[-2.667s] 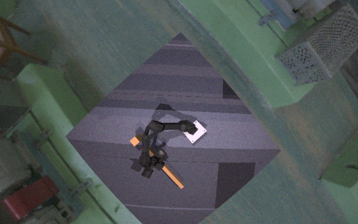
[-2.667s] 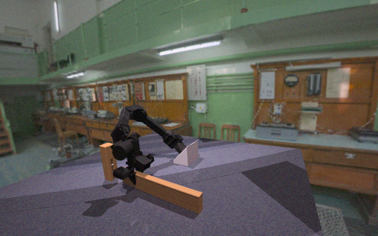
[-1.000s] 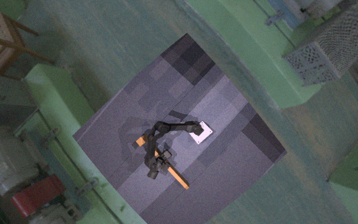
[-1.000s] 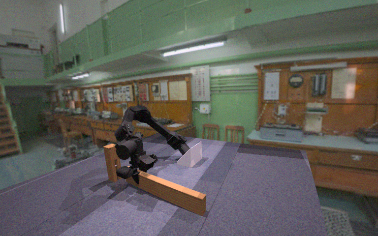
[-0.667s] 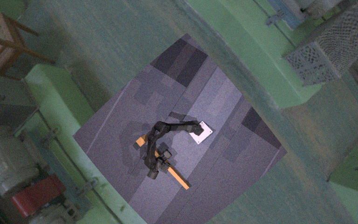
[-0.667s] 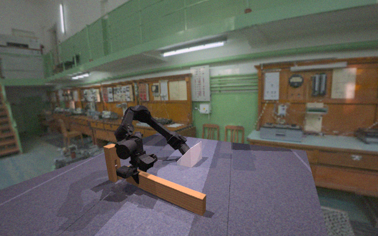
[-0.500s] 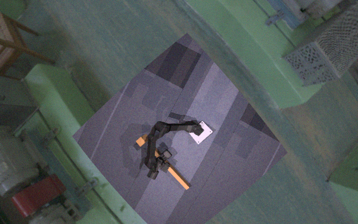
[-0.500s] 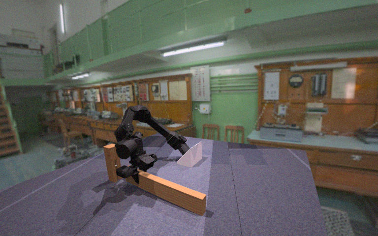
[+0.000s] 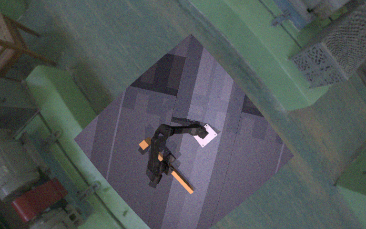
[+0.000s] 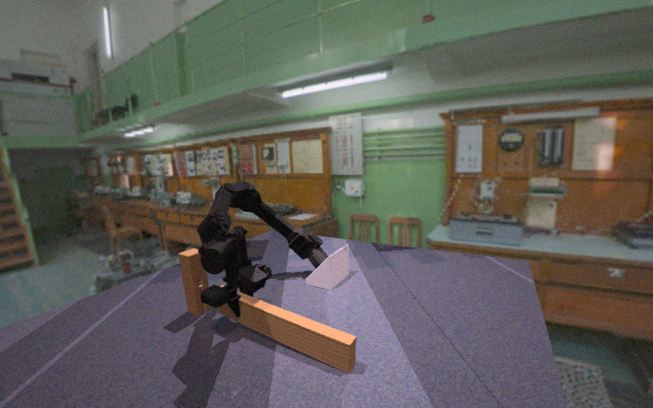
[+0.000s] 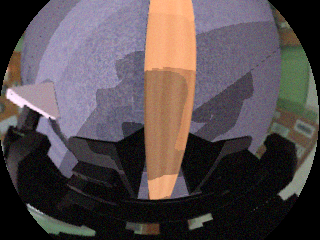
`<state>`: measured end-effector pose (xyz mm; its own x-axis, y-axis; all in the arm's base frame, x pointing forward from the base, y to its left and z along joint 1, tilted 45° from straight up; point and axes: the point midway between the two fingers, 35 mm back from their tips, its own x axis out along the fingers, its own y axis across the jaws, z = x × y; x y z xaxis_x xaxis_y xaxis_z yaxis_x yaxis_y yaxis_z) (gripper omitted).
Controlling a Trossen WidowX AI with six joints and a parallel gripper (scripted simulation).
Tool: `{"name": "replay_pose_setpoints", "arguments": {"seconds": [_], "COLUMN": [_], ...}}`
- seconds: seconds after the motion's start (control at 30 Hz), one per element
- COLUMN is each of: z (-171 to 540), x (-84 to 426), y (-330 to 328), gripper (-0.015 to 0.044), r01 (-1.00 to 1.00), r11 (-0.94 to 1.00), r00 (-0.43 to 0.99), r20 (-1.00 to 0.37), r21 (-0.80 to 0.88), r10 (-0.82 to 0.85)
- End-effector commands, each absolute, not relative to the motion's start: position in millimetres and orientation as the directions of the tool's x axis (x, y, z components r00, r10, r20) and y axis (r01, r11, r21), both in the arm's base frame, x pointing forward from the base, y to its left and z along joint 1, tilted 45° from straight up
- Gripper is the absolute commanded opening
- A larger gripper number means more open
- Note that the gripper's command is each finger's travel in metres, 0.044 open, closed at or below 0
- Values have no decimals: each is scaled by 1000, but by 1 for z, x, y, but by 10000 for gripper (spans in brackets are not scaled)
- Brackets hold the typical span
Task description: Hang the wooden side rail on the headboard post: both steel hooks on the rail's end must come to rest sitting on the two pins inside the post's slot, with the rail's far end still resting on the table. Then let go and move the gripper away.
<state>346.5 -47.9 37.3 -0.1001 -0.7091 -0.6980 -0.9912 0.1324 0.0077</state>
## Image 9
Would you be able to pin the wooden post with slot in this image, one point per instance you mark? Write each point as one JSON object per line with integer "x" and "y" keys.
{"x": 145, "y": 143}

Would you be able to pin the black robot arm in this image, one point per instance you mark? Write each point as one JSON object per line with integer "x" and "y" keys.
{"x": 167, "y": 131}

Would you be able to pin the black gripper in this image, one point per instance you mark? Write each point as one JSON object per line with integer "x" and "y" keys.
{"x": 168, "y": 159}

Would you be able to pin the wooden bed side rail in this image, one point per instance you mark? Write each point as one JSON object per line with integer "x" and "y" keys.
{"x": 178, "y": 176}

